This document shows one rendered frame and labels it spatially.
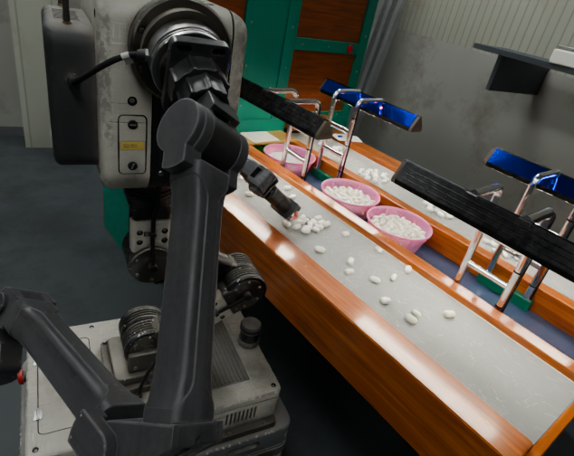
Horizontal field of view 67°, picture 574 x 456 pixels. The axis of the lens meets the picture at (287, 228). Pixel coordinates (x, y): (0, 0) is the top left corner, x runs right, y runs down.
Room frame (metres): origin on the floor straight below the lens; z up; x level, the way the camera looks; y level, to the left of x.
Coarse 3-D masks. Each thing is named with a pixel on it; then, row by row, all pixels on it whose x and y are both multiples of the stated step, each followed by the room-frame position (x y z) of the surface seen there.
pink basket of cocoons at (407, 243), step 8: (376, 208) 1.66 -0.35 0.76; (384, 208) 1.68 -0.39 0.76; (392, 208) 1.69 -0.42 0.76; (400, 208) 1.69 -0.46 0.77; (368, 216) 1.60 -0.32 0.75; (400, 216) 1.68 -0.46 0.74; (408, 216) 1.67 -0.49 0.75; (416, 216) 1.66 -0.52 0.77; (424, 224) 1.61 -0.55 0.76; (384, 232) 1.45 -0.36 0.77; (432, 232) 1.53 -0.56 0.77; (400, 240) 1.44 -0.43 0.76; (408, 240) 1.43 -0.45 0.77; (416, 240) 1.44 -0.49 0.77; (424, 240) 1.46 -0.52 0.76; (408, 248) 1.46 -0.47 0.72; (416, 248) 1.48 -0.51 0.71
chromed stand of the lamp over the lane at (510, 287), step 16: (480, 192) 1.12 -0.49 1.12; (496, 192) 1.22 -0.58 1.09; (544, 208) 1.09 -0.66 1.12; (528, 224) 0.99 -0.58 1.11; (544, 224) 1.11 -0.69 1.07; (480, 240) 1.22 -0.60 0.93; (464, 256) 1.23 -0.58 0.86; (464, 272) 1.22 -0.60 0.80; (480, 272) 1.18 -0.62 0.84; (512, 272) 1.13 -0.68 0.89; (512, 288) 1.11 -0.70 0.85; (496, 304) 1.12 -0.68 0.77
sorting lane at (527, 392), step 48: (240, 192) 1.59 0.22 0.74; (288, 192) 1.68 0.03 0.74; (336, 240) 1.36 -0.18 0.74; (384, 288) 1.13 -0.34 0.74; (432, 288) 1.19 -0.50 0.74; (432, 336) 0.95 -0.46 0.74; (480, 336) 0.99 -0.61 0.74; (480, 384) 0.80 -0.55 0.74; (528, 384) 0.84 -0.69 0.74; (528, 432) 0.68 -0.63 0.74
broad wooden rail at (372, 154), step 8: (344, 144) 2.49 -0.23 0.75; (352, 144) 2.47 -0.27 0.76; (360, 144) 2.50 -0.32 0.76; (360, 152) 2.39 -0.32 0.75; (368, 152) 2.38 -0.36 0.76; (376, 152) 2.41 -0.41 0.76; (376, 160) 2.30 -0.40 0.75; (384, 160) 2.29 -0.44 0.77; (392, 160) 2.32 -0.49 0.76; (392, 168) 2.22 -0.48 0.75
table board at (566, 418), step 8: (568, 408) 0.78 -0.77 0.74; (560, 416) 0.75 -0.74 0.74; (568, 416) 0.76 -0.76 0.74; (552, 424) 0.72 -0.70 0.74; (560, 424) 0.73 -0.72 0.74; (568, 424) 0.77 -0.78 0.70; (552, 432) 0.70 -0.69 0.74; (560, 432) 0.71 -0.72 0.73; (544, 440) 0.67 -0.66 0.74; (552, 440) 0.68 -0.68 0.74; (536, 448) 0.65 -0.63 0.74; (544, 448) 0.65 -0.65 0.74
